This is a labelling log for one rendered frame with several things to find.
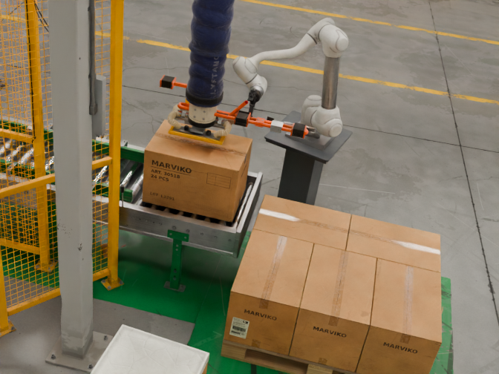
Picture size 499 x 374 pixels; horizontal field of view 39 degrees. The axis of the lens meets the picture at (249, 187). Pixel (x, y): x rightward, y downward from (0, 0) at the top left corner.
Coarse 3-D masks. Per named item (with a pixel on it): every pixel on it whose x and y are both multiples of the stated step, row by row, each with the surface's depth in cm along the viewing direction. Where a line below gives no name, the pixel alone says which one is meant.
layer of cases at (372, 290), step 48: (288, 240) 441; (336, 240) 447; (384, 240) 453; (432, 240) 459; (240, 288) 400; (288, 288) 405; (336, 288) 410; (384, 288) 416; (432, 288) 421; (240, 336) 416; (288, 336) 407; (336, 336) 399; (384, 336) 392; (432, 336) 388
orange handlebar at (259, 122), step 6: (174, 84) 454; (180, 84) 453; (186, 84) 454; (180, 102) 433; (180, 108) 430; (186, 108) 429; (216, 114) 428; (222, 114) 427; (228, 114) 430; (234, 114) 430; (252, 120) 426; (258, 120) 426; (264, 120) 428; (258, 126) 426; (264, 126) 425; (288, 126) 427; (306, 132) 423
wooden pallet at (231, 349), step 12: (228, 348) 423; (240, 348) 421; (252, 348) 419; (240, 360) 427; (252, 360) 426; (264, 360) 427; (276, 360) 428; (288, 360) 430; (300, 360) 416; (288, 372) 423; (300, 372) 423; (312, 372) 419; (324, 372) 417; (336, 372) 427; (348, 372) 413
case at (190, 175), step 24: (168, 144) 439; (192, 144) 443; (216, 144) 446; (240, 144) 450; (144, 168) 439; (168, 168) 435; (192, 168) 431; (216, 168) 427; (240, 168) 428; (144, 192) 449; (168, 192) 445; (192, 192) 441; (216, 192) 437; (240, 192) 455; (216, 216) 447
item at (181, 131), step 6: (186, 126) 428; (174, 132) 427; (180, 132) 428; (186, 132) 427; (192, 132) 428; (204, 132) 430; (210, 132) 427; (192, 138) 426; (198, 138) 426; (204, 138) 425; (210, 138) 426; (216, 138) 426; (222, 138) 428
